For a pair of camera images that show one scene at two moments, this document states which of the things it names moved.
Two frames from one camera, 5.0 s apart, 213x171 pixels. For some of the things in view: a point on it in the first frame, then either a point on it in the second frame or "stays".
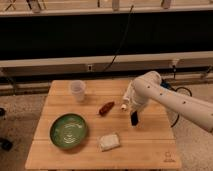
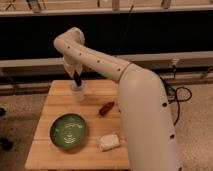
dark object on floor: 7,145 stays
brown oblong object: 105,108 stays
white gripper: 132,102 → 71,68
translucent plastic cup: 78,87 stays
